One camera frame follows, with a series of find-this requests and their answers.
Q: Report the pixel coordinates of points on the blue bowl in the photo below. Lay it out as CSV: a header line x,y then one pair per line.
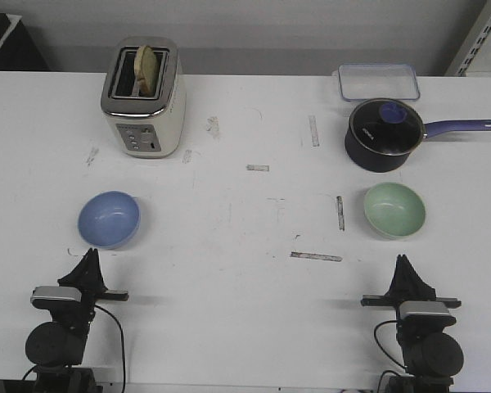
x,y
109,220

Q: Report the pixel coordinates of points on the slice of toast bread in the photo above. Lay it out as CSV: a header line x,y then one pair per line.
x,y
145,68

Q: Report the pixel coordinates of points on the clear plastic food container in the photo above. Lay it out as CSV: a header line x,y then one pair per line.
x,y
360,82

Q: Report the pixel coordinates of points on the glass pot lid blue knob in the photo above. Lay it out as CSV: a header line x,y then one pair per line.
x,y
386,126

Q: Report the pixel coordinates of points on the white slotted shelf upright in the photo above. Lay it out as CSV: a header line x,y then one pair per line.
x,y
473,58

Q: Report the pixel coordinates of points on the black box in corner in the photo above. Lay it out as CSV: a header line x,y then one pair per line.
x,y
18,51

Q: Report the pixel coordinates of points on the dark blue saucepan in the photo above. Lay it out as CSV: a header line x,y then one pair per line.
x,y
378,163

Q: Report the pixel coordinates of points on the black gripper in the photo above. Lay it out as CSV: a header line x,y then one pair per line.
x,y
417,289
74,314

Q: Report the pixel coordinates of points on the white silver toaster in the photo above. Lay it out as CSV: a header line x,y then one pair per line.
x,y
146,127

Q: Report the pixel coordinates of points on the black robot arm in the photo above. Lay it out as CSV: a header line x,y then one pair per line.
x,y
56,348
431,358

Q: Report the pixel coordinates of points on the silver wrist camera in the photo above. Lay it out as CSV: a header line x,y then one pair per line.
x,y
416,308
56,293

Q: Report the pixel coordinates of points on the green bowl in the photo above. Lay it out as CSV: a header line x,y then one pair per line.
x,y
394,210

